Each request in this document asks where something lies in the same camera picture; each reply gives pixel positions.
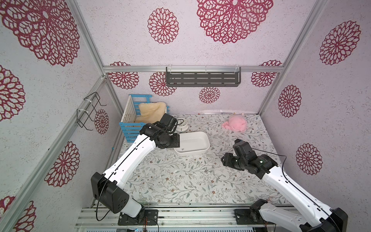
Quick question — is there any white plastic storage box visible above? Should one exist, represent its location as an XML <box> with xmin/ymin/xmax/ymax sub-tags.
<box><xmin>174</xmin><ymin>131</ymin><xmax>210</xmax><ymax>156</ymax></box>

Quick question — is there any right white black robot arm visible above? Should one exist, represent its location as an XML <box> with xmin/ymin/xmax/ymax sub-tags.
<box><xmin>221</xmin><ymin>152</ymin><xmax>348</xmax><ymax>232</ymax></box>

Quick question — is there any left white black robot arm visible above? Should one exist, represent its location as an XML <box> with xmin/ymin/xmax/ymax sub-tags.
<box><xmin>91</xmin><ymin>122</ymin><xmax>180</xmax><ymax>218</ymax></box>

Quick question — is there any white round alarm clock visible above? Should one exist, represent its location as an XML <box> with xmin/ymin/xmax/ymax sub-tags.
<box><xmin>176</xmin><ymin>118</ymin><xmax>189</xmax><ymax>132</ymax></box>

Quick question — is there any cream fluffy cloth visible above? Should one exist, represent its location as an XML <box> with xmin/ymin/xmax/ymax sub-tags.
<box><xmin>135</xmin><ymin>102</ymin><xmax>167</xmax><ymax>123</ymax></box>

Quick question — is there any blue white slatted crate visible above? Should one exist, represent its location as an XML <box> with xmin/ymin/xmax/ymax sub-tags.
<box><xmin>119</xmin><ymin>94</ymin><xmax>169</xmax><ymax>143</ymax></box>

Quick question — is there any pink plush toy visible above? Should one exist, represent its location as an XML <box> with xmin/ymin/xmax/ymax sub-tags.
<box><xmin>221</xmin><ymin>115</ymin><xmax>248</xmax><ymax>132</ymax></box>

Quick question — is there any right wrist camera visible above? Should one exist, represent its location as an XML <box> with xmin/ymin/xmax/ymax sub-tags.
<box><xmin>233</xmin><ymin>139</ymin><xmax>257</xmax><ymax>163</ymax></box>

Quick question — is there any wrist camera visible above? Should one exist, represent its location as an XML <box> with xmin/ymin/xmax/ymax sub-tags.
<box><xmin>233</xmin><ymin>139</ymin><xmax>257</xmax><ymax>163</ymax></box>
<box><xmin>159</xmin><ymin>113</ymin><xmax>178</xmax><ymax>133</ymax></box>

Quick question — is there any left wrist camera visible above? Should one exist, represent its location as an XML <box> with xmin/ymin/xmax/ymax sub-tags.
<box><xmin>159</xmin><ymin>113</ymin><xmax>178</xmax><ymax>133</ymax></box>

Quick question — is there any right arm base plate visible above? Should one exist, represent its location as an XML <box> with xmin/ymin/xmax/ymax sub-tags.
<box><xmin>234</xmin><ymin>208</ymin><xmax>274</xmax><ymax>226</ymax></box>

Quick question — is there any grey wall shelf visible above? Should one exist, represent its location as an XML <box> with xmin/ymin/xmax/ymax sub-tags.
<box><xmin>165</xmin><ymin>67</ymin><xmax>241</xmax><ymax>88</ymax></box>

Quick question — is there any aluminium front rail frame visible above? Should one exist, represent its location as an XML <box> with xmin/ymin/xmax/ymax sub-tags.
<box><xmin>75</xmin><ymin>204</ymin><xmax>265</xmax><ymax>231</ymax></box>

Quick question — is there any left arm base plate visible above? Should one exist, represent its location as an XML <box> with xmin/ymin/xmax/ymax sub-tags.
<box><xmin>118</xmin><ymin>209</ymin><xmax>159</xmax><ymax>226</ymax></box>

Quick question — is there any black wire wall rack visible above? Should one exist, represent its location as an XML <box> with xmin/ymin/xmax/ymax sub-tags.
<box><xmin>76</xmin><ymin>92</ymin><xmax>106</xmax><ymax>131</ymax></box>

